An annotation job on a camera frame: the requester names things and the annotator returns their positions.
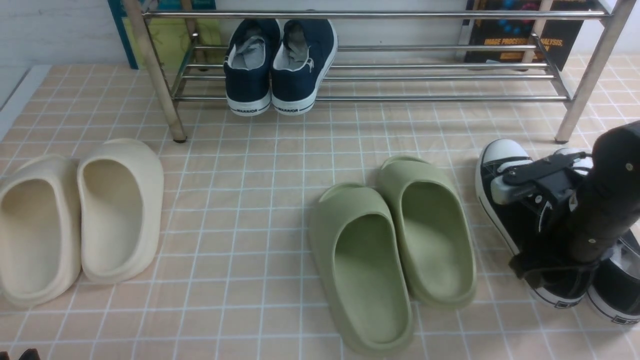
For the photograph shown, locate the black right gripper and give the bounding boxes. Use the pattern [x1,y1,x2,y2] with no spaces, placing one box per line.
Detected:
[490,152,594,211]

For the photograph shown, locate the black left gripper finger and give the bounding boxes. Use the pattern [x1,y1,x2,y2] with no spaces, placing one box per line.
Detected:
[18,348,41,360]

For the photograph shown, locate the black canvas sneaker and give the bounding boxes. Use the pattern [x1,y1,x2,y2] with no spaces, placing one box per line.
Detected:
[554,148,640,326]
[475,138,590,309]

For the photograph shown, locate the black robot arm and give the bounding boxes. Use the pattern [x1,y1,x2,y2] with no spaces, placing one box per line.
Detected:
[1,108,639,360]

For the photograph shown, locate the metal shoe rack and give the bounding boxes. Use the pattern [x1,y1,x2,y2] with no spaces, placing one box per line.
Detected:
[121,0,636,144]

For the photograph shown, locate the cream left slide slipper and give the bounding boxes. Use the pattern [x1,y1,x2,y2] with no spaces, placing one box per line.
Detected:
[0,154,82,308]

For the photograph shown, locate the cream slide slipper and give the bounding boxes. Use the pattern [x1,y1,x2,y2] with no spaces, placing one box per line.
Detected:
[77,138,165,284]
[0,154,82,308]

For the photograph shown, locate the green right slide slipper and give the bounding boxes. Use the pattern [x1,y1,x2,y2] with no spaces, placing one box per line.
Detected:
[375,155,477,309]

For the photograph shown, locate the green slide slipper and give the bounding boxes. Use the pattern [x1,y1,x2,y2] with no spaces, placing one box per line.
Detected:
[375,155,477,309]
[307,182,414,357]

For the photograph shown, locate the dark image processing book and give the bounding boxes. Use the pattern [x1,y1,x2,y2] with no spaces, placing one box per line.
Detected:
[455,0,583,71]

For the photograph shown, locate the cream right slide slipper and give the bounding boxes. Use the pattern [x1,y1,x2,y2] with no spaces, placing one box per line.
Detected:
[77,138,165,284]

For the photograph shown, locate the green left slide slipper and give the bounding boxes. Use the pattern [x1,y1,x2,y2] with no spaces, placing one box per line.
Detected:
[307,182,414,357]

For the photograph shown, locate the checkered peach floor mat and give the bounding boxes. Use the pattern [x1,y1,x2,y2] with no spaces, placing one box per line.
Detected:
[1,64,639,360]

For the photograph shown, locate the navy right canvas sneaker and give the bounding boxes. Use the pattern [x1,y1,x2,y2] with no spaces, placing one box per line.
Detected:
[270,18,339,116]

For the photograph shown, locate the navy canvas sneaker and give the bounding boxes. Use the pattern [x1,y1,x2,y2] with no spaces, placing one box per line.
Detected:
[270,18,339,116]
[222,18,282,117]

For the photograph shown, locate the navy left canvas sneaker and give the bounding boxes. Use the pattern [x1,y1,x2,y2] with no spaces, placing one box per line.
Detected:
[222,18,282,117]

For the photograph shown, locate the teal and yellow book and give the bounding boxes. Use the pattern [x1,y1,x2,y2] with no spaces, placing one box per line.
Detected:
[107,0,222,71]

